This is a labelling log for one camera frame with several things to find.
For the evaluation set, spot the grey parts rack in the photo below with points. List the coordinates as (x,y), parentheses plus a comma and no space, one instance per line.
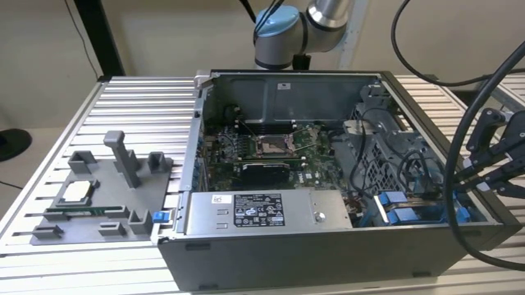
(106,199)

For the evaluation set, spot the green motherboard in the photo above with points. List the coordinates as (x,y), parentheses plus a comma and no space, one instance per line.
(315,175)

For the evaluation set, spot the grey metal disk bay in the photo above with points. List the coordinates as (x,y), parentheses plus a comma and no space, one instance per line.
(370,144)

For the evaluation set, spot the hard disk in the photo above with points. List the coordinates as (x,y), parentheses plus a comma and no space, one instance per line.
(388,197)
(403,216)

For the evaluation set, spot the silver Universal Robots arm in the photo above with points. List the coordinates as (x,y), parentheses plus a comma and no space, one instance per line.
(277,40)

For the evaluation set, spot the CPU socket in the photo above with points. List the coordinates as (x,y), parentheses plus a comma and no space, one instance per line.
(269,147)

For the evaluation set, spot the silver power supply unit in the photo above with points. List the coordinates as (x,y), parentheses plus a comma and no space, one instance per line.
(299,212)

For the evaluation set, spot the blue case latch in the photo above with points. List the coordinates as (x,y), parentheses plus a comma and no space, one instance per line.
(159,216)

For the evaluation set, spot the black graphics card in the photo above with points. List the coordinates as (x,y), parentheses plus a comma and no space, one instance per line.
(261,173)

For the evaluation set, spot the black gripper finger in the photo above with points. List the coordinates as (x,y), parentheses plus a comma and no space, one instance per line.
(491,153)
(507,181)

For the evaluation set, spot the black frame post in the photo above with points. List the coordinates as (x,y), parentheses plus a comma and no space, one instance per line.
(97,37)

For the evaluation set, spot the silver CPU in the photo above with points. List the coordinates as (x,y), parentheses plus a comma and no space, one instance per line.
(76,191)

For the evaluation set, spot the green RAM stick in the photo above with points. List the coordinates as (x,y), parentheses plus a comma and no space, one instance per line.
(93,210)

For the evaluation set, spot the black round base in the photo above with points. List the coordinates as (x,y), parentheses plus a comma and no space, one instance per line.
(12,144)

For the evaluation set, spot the open black PC case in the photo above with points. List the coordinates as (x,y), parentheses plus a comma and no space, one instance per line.
(287,261)

